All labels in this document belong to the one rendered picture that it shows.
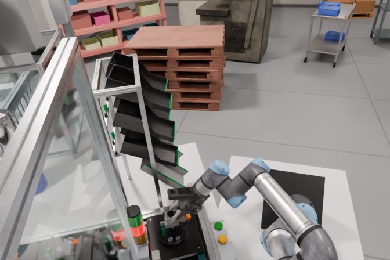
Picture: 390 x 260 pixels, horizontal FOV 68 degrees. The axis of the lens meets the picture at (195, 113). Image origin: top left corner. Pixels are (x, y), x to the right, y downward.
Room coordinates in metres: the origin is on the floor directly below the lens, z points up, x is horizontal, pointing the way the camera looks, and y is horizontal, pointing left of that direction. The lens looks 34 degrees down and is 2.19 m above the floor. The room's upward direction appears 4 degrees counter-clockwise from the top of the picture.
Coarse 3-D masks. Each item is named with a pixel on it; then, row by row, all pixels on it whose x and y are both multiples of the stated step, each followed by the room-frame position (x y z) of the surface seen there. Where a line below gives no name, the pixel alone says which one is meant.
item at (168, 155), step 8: (128, 136) 1.15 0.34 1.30; (136, 136) 1.15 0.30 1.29; (144, 136) 1.15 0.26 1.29; (152, 136) 1.15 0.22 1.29; (128, 144) 1.02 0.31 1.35; (136, 144) 1.11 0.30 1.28; (144, 144) 1.12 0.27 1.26; (152, 144) 1.14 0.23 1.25; (160, 144) 1.15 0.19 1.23; (168, 144) 1.15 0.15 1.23; (120, 152) 1.02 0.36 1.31; (128, 152) 1.02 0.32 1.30; (136, 152) 1.02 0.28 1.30; (144, 152) 1.02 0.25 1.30; (160, 152) 1.09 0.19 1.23; (168, 152) 1.11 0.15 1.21; (176, 152) 1.12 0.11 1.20; (160, 160) 1.02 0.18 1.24; (168, 160) 1.05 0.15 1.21; (176, 160) 1.06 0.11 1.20
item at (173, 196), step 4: (176, 188) 0.84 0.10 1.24; (180, 188) 0.84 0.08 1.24; (184, 188) 0.84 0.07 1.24; (188, 188) 0.84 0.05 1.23; (192, 188) 0.84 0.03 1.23; (168, 192) 0.81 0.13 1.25; (172, 192) 0.81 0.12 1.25; (176, 192) 0.81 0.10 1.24; (180, 192) 0.82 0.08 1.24; (184, 192) 0.82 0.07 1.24; (188, 192) 0.82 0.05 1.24; (192, 192) 0.82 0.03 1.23; (168, 196) 0.79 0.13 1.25; (172, 196) 0.79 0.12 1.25; (176, 196) 0.79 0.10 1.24; (180, 196) 0.80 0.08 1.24; (184, 196) 0.80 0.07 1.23; (188, 196) 0.80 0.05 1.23; (192, 196) 0.81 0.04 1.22
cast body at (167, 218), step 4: (164, 212) 0.82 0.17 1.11; (168, 212) 0.81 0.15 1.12; (172, 212) 0.81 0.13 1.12; (164, 216) 0.82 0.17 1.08; (168, 216) 0.80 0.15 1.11; (172, 216) 0.80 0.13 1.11; (164, 220) 0.81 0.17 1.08; (168, 220) 0.79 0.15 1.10; (160, 224) 0.80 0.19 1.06; (164, 224) 0.80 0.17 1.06; (168, 224) 0.79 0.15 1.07; (172, 224) 0.79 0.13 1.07; (176, 224) 0.79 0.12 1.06
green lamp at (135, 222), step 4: (140, 212) 0.60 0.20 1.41; (136, 216) 0.58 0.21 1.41; (140, 216) 0.59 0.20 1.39; (128, 220) 0.58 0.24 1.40; (132, 220) 0.58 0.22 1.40; (136, 220) 0.58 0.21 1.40; (140, 220) 0.59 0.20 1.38; (132, 224) 0.58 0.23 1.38; (136, 224) 0.58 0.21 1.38; (140, 224) 0.59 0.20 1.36
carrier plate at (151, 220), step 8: (152, 216) 0.91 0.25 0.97; (160, 216) 0.90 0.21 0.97; (192, 216) 0.89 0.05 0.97; (152, 224) 0.86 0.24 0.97; (192, 224) 0.85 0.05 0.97; (152, 232) 0.82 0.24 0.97; (192, 232) 0.81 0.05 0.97; (152, 240) 0.78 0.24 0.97; (192, 240) 0.76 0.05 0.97; (200, 240) 0.76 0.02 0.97; (152, 248) 0.74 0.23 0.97; (160, 248) 0.74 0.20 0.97; (168, 248) 0.73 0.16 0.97; (176, 248) 0.73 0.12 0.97; (184, 248) 0.73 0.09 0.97; (192, 248) 0.73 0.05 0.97; (200, 248) 0.72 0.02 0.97; (160, 256) 0.70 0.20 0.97; (168, 256) 0.70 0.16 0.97; (176, 256) 0.70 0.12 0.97; (184, 256) 0.70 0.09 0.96
